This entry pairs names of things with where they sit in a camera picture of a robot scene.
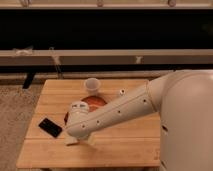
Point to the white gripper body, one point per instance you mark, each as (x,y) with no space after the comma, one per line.
(78,111)

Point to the grey window rail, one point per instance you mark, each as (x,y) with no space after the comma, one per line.
(105,57)

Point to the translucent plastic cup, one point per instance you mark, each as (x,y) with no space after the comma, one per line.
(92,86)

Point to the orange ceramic bowl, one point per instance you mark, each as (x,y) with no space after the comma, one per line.
(92,103)

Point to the black rectangular phone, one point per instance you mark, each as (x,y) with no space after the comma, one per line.
(50,127)

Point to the white rectangular sponge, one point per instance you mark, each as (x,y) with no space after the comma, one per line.
(69,140)

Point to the wooden table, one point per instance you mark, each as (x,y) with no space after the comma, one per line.
(131,144)

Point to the brown sausage toy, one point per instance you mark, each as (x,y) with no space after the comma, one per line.
(66,117)

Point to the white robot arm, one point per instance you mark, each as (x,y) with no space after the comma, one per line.
(184,101)

